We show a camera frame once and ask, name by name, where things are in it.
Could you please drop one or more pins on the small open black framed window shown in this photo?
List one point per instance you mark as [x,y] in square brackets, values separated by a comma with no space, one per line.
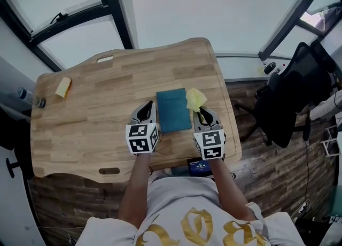
[307,20]

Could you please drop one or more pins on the clear plastic bottle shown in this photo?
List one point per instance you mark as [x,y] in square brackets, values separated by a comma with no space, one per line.
[29,97]

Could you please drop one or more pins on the white power strip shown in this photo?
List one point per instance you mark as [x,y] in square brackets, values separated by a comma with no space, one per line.
[302,210]

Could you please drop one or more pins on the person's white gold-print shirt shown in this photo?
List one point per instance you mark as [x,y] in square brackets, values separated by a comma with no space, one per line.
[181,199]

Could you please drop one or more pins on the white metal rack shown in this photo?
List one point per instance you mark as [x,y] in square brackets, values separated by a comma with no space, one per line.
[332,143]

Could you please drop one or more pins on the black mesh office chair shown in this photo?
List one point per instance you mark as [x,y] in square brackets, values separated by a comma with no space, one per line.
[288,100]

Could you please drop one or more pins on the large black framed window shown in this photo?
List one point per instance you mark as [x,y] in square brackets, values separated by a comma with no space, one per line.
[74,33]

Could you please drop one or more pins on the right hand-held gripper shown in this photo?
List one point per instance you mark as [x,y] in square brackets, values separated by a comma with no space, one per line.
[211,144]

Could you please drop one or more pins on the small black screen device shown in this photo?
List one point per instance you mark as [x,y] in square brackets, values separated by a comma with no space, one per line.
[199,167]

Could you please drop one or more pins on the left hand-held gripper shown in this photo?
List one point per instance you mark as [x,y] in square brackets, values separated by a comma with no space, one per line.
[140,139]

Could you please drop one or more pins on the person's left forearm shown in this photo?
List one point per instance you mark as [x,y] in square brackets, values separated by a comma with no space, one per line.
[136,191]

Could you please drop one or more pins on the teal notebook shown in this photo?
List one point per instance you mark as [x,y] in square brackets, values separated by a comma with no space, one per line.
[173,111]

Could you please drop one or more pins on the black padded chair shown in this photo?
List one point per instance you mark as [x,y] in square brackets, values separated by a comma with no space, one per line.
[13,138]

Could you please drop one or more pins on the black thermos flask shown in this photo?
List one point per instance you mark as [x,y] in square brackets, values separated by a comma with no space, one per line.
[270,68]

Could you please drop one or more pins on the yellow cleaning cloth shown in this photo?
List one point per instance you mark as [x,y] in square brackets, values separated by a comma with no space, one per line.
[195,99]

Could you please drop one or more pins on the person's right forearm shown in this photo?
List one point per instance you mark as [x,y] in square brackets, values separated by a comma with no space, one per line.
[229,191]

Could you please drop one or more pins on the small white red-capped bottle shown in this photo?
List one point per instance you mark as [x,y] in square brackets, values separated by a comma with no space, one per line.
[280,68]

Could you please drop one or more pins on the yellow and orange sponge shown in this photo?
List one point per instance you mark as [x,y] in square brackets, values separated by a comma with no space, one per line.
[62,87]

